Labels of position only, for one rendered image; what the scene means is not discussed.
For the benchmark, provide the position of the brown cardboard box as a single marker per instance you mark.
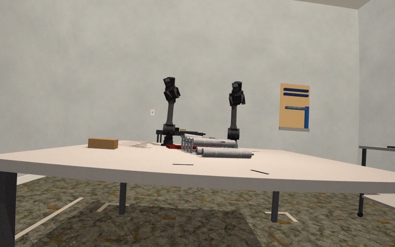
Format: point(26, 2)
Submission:
point(99, 143)

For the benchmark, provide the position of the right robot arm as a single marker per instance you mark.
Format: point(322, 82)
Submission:
point(169, 128)

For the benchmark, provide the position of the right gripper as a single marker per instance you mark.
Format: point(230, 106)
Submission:
point(172, 94)

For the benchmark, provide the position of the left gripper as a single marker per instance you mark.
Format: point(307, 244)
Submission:
point(236, 99)

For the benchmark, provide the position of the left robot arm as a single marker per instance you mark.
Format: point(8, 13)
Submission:
point(233, 132)

